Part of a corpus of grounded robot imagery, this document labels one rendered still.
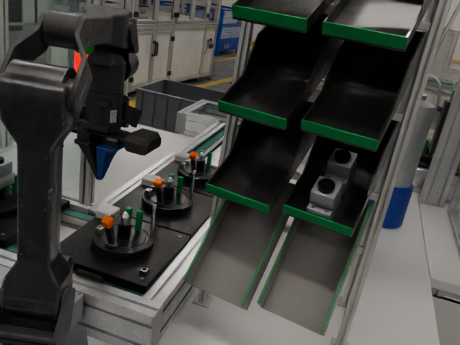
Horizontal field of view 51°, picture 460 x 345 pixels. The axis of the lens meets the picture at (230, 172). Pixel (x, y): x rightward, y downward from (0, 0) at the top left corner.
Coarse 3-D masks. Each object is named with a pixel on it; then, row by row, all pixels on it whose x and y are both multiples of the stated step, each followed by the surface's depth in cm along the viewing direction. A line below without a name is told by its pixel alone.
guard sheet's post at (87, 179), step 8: (88, 0) 108; (96, 0) 108; (104, 0) 110; (80, 160) 123; (80, 168) 124; (88, 168) 123; (80, 176) 124; (88, 176) 124; (80, 184) 125; (88, 184) 124; (80, 192) 126; (88, 192) 125; (80, 200) 127; (88, 200) 126
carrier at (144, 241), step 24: (96, 216) 120; (120, 216) 108; (72, 240) 109; (96, 240) 106; (120, 240) 108; (144, 240) 110; (168, 240) 115; (96, 264) 102; (120, 264) 103; (144, 264) 104; (168, 264) 108; (144, 288) 97
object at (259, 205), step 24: (240, 144) 99; (264, 144) 100; (288, 144) 100; (312, 144) 100; (240, 168) 95; (264, 168) 95; (288, 168) 95; (216, 192) 90; (240, 192) 91; (264, 192) 90
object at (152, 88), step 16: (160, 80) 332; (144, 96) 302; (160, 96) 299; (176, 96) 339; (192, 96) 335; (208, 96) 332; (144, 112) 306; (160, 112) 302; (176, 112) 299; (160, 128) 306
